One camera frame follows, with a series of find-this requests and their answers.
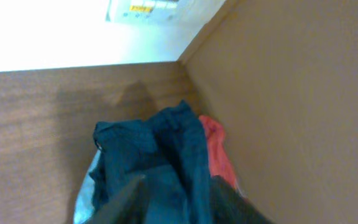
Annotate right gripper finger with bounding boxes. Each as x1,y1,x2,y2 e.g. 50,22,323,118
86,175,147,224

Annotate navy blue shorts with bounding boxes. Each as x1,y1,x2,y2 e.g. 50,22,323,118
91,102,267,224

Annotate light blue garment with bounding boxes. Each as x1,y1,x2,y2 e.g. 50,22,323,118
73,151,101,224

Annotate red shirt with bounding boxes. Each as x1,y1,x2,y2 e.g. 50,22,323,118
198,115,247,200

